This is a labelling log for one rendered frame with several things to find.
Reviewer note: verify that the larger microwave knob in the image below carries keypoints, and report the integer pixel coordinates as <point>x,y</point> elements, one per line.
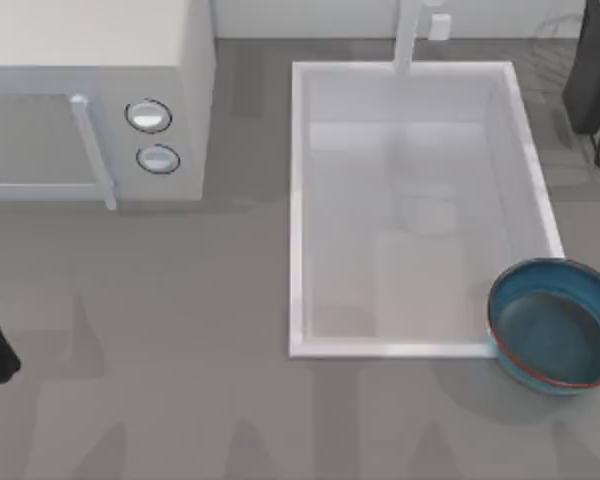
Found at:
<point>148,116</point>

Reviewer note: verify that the smaller microwave knob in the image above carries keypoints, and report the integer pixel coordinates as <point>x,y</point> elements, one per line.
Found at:
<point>158,159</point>

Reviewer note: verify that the blue bowl with red rim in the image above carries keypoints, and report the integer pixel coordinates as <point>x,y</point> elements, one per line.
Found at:
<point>555,325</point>

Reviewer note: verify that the white sink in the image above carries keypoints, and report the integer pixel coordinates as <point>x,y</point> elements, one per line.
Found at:
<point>405,210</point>

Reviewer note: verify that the pale microwave oven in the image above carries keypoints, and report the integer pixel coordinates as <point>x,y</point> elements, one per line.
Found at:
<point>190,100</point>

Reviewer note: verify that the tall white tap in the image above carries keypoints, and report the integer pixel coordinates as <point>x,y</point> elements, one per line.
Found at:
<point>406,40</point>

